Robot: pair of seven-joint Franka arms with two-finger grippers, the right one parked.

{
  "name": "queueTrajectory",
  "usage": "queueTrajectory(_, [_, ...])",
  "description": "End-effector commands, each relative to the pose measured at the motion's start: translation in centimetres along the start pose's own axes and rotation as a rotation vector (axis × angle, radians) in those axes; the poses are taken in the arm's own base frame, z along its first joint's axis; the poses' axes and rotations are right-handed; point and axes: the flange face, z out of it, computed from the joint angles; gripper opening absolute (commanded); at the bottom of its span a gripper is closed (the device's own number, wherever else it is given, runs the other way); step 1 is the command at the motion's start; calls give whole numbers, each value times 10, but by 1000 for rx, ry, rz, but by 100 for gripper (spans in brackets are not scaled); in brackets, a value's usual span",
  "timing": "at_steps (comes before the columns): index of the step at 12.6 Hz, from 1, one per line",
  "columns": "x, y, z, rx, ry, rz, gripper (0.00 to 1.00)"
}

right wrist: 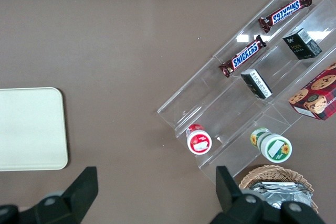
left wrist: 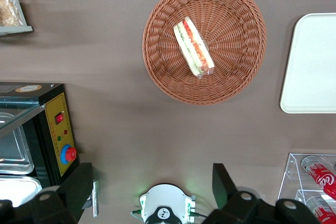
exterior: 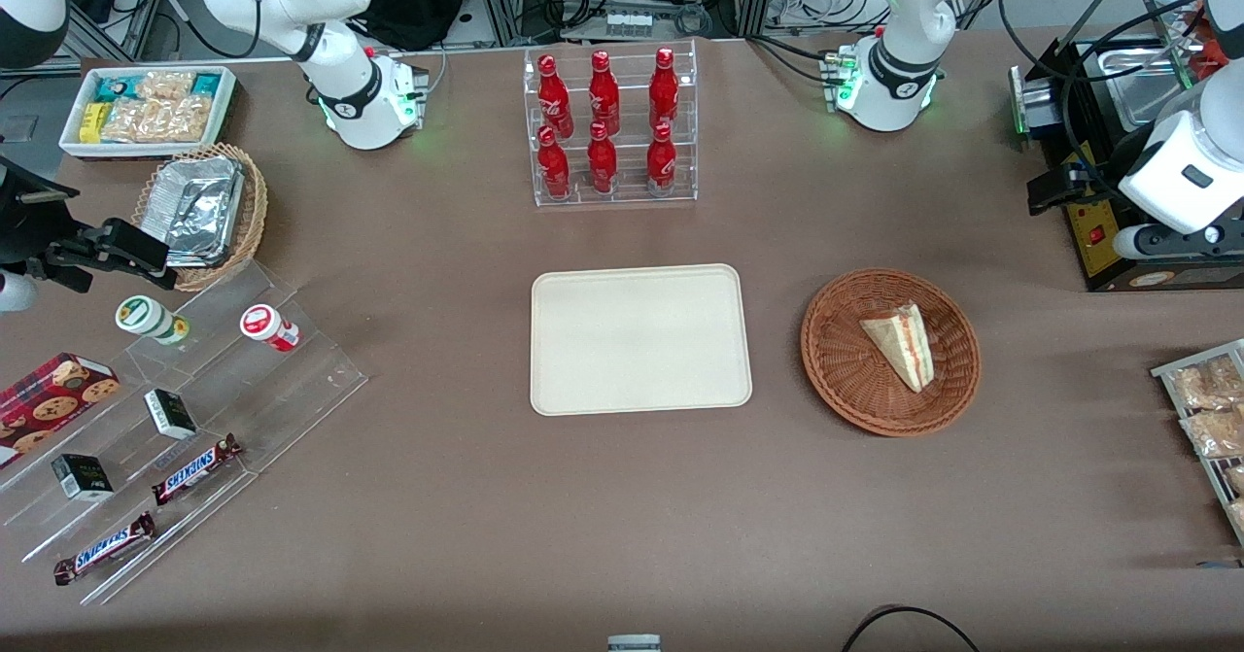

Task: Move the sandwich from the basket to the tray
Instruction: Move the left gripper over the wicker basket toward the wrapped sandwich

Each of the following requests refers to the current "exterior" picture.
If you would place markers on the triangle sandwich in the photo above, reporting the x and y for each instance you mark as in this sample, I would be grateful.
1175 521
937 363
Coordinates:
904 346

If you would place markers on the red lid yogurt cup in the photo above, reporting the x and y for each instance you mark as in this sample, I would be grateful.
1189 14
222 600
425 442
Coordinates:
267 326

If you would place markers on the white power strip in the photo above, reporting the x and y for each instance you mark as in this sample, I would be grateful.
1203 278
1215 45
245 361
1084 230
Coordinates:
627 22

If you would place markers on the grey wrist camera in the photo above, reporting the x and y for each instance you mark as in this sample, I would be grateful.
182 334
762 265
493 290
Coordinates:
1166 242
14 292

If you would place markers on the red cookie box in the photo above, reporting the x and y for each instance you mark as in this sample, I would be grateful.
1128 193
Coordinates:
44 404

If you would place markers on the aluminium foil container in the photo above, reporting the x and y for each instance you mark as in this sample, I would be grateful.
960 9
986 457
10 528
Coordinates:
204 207

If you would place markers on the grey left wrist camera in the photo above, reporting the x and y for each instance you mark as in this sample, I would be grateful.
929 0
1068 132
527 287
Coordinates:
1166 242

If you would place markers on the cream plastic tray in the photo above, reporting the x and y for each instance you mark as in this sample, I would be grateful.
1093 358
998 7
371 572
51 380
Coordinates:
641 341

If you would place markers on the clear acrylic stepped display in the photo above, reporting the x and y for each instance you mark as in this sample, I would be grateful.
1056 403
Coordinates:
282 399

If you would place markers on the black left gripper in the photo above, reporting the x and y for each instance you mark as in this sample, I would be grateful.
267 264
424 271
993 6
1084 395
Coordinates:
1111 165

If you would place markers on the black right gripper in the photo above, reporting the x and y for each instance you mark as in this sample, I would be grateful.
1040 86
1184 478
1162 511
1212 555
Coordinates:
21 227

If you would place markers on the small grey device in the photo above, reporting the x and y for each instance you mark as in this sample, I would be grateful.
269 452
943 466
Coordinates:
634 644

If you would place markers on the yellow snack pack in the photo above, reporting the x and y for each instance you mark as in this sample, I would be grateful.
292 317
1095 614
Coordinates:
92 122

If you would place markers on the clear pastry packet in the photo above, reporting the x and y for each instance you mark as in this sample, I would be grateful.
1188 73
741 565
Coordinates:
1205 385
1215 433

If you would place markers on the Snickers bar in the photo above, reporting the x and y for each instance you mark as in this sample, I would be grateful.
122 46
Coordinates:
194 469
102 547

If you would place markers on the red cola bottle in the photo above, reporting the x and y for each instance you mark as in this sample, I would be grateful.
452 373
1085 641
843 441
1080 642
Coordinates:
554 98
664 93
554 168
604 98
661 164
602 164

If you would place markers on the black bag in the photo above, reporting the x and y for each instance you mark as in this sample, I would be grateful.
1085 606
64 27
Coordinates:
418 1

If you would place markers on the black countertop appliance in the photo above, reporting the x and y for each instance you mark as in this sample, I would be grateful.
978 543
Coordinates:
1098 249

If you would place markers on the clear cracker pack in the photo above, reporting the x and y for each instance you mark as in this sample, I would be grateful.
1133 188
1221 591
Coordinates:
155 120
165 86

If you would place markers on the wicker basket with foil containers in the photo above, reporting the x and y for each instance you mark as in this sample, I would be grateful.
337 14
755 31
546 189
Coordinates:
255 215

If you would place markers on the white snack bin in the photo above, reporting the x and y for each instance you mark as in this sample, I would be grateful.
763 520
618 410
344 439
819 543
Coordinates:
73 142

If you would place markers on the metal framed glass lid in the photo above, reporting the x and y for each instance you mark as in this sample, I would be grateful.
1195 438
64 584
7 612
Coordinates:
1171 11

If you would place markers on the small black box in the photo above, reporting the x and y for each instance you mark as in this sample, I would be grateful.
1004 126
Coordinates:
170 414
83 477

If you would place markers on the green lid yogurt cup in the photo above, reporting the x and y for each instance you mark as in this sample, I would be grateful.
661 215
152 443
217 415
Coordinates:
148 318

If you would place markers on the tray of packaged snacks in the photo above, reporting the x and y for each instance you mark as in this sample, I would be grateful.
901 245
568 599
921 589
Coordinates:
1210 467

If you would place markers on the clear acrylic bottle rack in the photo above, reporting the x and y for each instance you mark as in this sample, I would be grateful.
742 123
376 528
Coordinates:
622 195

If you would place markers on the round brown wicker basket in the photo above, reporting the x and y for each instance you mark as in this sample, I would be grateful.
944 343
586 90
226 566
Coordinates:
836 370

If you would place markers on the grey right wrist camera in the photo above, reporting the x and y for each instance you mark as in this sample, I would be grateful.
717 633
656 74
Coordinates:
14 292

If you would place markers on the teal snack pack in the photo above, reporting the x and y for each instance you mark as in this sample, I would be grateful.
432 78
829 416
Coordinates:
206 84
121 87

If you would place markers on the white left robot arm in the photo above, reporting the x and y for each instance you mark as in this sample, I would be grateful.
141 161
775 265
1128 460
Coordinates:
909 11

